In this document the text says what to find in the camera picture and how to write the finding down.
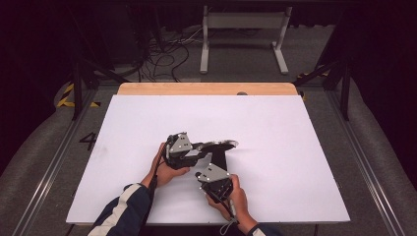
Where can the white metal stand frame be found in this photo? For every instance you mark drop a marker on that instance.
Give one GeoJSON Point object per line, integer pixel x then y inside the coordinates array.
{"type": "Point", "coordinates": [244, 20]}

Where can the black sock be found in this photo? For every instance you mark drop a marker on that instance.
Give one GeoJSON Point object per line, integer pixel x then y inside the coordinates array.
{"type": "Point", "coordinates": [220, 157]}

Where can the aluminium floor rail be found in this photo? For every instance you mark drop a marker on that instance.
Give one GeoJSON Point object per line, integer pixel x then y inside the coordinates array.
{"type": "Point", "coordinates": [364, 164]}
{"type": "Point", "coordinates": [49, 170]}

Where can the black metal stand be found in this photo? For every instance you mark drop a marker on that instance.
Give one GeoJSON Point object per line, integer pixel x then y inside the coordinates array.
{"type": "Point", "coordinates": [77, 85]}
{"type": "Point", "coordinates": [345, 88]}

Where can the wooden table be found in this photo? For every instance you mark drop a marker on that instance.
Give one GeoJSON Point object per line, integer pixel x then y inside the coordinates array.
{"type": "Point", "coordinates": [183, 88]}

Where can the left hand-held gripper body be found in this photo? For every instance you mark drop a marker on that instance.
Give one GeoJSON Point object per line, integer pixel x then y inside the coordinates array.
{"type": "Point", "coordinates": [179, 146]}

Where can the person's left hand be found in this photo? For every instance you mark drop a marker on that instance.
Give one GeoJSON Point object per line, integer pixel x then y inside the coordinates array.
{"type": "Point", "coordinates": [164, 173]}

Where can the yellow black floor tape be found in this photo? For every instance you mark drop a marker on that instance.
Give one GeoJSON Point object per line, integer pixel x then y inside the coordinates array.
{"type": "Point", "coordinates": [67, 98]}

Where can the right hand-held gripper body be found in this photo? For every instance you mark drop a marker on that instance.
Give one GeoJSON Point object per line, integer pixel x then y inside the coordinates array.
{"type": "Point", "coordinates": [214, 178]}

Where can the person's right hand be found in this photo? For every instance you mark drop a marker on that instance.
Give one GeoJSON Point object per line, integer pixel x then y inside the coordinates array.
{"type": "Point", "coordinates": [241, 203]}

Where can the oval silver metal plate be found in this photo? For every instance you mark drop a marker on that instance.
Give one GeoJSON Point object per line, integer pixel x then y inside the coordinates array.
{"type": "Point", "coordinates": [219, 143]}

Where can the white table board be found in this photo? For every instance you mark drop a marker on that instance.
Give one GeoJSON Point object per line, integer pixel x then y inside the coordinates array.
{"type": "Point", "coordinates": [268, 147]}

